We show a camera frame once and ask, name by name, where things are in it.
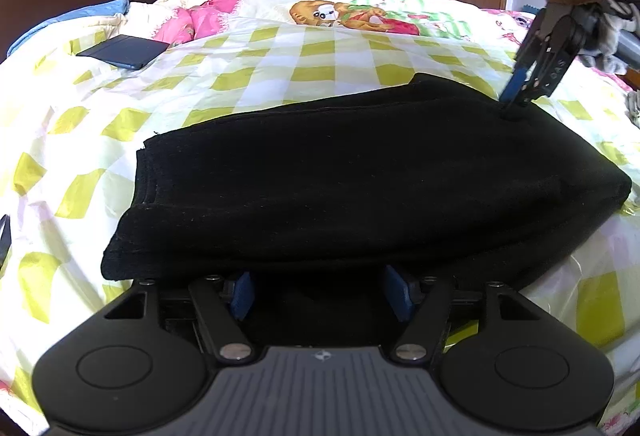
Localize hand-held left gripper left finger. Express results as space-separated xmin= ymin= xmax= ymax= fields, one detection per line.
xmin=102 ymin=272 xmax=256 ymax=363

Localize blue pillow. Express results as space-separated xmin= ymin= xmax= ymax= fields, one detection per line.
xmin=6 ymin=0 xmax=131 ymax=59

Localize yellow checked plastic sheet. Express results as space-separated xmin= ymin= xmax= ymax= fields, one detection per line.
xmin=0 ymin=18 xmax=640 ymax=434

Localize grey clothing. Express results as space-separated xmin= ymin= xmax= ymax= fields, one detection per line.
xmin=575 ymin=10 xmax=640 ymax=129

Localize dark flat object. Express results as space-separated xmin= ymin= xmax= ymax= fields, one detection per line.
xmin=0 ymin=215 xmax=13 ymax=267

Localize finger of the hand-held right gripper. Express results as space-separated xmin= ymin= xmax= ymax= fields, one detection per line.
xmin=501 ymin=10 xmax=551 ymax=104
xmin=520 ymin=36 xmax=581 ymax=109

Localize black pants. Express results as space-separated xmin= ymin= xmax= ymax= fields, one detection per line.
xmin=100 ymin=72 xmax=633 ymax=347

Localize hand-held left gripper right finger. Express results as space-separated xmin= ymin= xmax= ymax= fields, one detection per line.
xmin=384 ymin=265 xmax=540 ymax=363

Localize dark blue notebook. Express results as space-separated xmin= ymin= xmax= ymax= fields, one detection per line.
xmin=76 ymin=34 xmax=171 ymax=70

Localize cartoon printed quilt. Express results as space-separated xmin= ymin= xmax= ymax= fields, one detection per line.
xmin=127 ymin=0 xmax=538 ymax=51

